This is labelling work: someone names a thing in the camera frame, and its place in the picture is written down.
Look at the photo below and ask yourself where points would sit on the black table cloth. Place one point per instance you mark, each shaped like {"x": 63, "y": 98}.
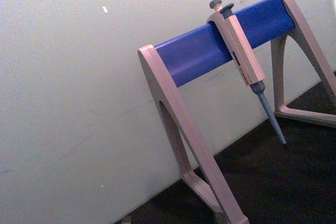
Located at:
{"x": 273, "y": 182}

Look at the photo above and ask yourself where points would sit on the grey pipette stand blue bar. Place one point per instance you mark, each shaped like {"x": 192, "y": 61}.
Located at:
{"x": 191, "y": 56}

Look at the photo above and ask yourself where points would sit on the cream pipette grey tip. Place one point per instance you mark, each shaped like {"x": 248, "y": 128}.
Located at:
{"x": 242, "y": 51}

